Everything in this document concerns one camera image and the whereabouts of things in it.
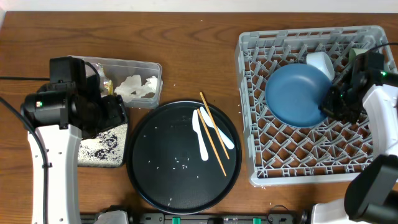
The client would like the yellow green snack wrapper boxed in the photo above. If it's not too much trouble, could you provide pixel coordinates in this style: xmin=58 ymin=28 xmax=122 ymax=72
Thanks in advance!
xmin=99 ymin=78 xmax=114 ymax=97

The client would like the white tissue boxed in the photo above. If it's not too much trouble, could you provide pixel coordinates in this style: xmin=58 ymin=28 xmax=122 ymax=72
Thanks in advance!
xmin=114 ymin=75 xmax=146 ymax=103
xmin=142 ymin=76 xmax=158 ymax=93

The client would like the white rice pile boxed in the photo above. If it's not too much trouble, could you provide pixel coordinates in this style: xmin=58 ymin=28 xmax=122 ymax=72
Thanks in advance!
xmin=78 ymin=123 xmax=128 ymax=166

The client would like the light blue saucer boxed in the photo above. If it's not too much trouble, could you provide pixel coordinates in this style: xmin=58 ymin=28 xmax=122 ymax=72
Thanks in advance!
xmin=306 ymin=52 xmax=335 ymax=81

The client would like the light green bowl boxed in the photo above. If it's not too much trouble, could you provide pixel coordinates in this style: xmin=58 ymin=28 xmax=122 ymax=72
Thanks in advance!
xmin=348 ymin=48 xmax=368 ymax=62

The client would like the dark blue plate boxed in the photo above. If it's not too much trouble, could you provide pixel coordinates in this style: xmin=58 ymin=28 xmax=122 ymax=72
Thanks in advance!
xmin=265 ymin=63 xmax=331 ymax=128

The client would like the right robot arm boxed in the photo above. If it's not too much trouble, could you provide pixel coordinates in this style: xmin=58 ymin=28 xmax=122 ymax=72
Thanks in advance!
xmin=300 ymin=49 xmax=397 ymax=224

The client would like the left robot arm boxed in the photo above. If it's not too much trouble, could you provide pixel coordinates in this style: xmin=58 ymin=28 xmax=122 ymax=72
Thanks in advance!
xmin=19 ymin=56 xmax=128 ymax=223

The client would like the clear plastic waste bin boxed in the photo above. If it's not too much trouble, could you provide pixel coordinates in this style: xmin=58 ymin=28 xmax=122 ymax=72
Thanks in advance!
xmin=79 ymin=56 xmax=163 ymax=109

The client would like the grey dishwasher rack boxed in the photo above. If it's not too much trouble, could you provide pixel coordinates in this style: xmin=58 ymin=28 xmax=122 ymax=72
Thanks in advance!
xmin=235 ymin=26 xmax=397 ymax=187

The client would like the black rectangular tray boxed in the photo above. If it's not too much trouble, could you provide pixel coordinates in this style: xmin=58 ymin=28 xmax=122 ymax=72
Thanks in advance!
xmin=77 ymin=123 xmax=129 ymax=169

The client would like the round black serving tray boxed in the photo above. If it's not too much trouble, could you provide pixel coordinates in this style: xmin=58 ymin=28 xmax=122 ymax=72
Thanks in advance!
xmin=126 ymin=101 xmax=242 ymax=215

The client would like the wooden chopstick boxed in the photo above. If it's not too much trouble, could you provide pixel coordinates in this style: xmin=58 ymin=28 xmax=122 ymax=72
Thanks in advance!
xmin=200 ymin=92 xmax=229 ymax=159
xmin=197 ymin=109 xmax=227 ymax=177

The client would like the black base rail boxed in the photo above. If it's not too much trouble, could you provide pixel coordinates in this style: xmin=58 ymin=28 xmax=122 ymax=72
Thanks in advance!
xmin=80 ymin=212 xmax=299 ymax=224

